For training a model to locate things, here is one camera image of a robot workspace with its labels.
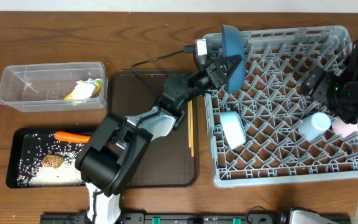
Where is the brown serving tray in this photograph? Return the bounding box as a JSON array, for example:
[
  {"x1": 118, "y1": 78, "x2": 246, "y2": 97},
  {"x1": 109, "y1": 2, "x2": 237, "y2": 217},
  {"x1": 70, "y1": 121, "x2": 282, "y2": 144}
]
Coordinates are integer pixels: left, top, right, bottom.
[{"x1": 108, "y1": 70, "x2": 199, "y2": 189}]

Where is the light blue cup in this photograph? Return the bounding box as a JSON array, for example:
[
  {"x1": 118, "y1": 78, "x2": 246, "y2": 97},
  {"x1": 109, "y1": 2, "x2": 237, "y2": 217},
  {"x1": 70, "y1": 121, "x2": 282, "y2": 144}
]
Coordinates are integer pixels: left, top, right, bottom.
[{"x1": 298, "y1": 112, "x2": 331, "y2": 141}]

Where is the black waste tray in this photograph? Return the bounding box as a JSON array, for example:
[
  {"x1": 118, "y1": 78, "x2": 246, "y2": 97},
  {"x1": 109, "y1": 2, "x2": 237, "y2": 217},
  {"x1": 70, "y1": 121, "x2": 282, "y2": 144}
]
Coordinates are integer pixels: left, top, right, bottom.
[{"x1": 6, "y1": 127, "x2": 94, "y2": 189}]

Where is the wooden chopstick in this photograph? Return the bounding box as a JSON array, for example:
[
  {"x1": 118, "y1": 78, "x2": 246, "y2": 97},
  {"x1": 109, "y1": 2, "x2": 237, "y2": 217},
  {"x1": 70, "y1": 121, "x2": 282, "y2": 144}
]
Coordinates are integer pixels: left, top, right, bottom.
[
  {"x1": 188, "y1": 101, "x2": 195, "y2": 157},
  {"x1": 187, "y1": 101, "x2": 193, "y2": 149}
]

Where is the clear plastic bin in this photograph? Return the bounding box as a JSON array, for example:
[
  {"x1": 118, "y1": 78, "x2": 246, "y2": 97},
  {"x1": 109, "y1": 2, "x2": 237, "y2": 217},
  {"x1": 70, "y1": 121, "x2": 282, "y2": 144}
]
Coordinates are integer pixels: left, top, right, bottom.
[{"x1": 0, "y1": 62, "x2": 108, "y2": 112}]

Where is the yellow snack wrapper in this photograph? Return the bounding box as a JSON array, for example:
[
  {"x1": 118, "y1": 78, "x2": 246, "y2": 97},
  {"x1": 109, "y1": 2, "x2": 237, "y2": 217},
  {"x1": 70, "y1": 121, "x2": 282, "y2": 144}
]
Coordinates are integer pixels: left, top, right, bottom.
[{"x1": 80, "y1": 78, "x2": 102, "y2": 95}]

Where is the grey dishwasher rack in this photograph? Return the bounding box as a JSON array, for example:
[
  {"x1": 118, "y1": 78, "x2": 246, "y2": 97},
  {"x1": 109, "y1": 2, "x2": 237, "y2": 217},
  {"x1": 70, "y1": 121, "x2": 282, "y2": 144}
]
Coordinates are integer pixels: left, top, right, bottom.
[{"x1": 204, "y1": 26, "x2": 358, "y2": 189}]

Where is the orange carrot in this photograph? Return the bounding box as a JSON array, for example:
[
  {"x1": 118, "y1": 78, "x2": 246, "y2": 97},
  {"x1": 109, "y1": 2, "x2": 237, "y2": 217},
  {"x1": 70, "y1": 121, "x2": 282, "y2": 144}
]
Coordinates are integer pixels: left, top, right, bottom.
[{"x1": 54, "y1": 131, "x2": 91, "y2": 144}]

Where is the pink cup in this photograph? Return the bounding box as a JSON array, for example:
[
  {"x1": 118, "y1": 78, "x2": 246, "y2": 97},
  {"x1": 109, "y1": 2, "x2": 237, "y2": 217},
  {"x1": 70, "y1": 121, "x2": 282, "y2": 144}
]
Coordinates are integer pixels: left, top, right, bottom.
[{"x1": 331, "y1": 119, "x2": 358, "y2": 138}]

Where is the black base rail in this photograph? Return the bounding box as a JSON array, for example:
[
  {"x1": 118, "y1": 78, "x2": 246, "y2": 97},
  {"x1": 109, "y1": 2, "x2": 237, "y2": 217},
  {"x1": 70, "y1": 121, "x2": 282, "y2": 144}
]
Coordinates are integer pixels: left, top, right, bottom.
[{"x1": 39, "y1": 206, "x2": 352, "y2": 224}]

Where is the brown food scrap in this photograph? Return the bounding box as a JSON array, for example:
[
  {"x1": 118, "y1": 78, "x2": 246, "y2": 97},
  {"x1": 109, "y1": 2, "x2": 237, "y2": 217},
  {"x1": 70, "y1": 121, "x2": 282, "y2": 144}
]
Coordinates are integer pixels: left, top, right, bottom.
[{"x1": 42, "y1": 154, "x2": 64, "y2": 169}]

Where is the dark blue plate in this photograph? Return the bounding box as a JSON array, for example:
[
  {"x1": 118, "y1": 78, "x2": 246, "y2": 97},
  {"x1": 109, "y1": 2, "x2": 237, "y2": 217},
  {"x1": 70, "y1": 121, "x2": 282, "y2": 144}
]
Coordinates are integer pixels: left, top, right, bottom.
[{"x1": 222, "y1": 25, "x2": 246, "y2": 94}]

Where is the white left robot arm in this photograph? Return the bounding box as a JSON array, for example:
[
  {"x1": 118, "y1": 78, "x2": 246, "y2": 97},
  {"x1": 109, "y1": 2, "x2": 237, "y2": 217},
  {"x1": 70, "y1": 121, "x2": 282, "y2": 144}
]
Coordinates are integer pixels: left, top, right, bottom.
[{"x1": 75, "y1": 55, "x2": 245, "y2": 223}]

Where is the light blue rice bowl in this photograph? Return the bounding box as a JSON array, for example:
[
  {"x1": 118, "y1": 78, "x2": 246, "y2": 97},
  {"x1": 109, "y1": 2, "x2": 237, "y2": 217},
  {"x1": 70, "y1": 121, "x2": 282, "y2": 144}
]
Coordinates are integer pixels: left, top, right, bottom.
[{"x1": 219, "y1": 111, "x2": 246, "y2": 149}]

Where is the white rice pile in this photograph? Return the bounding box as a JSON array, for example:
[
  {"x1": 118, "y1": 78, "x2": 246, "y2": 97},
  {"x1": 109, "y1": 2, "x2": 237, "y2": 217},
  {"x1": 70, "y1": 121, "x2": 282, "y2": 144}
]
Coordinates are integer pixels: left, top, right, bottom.
[{"x1": 16, "y1": 133, "x2": 85, "y2": 187}]

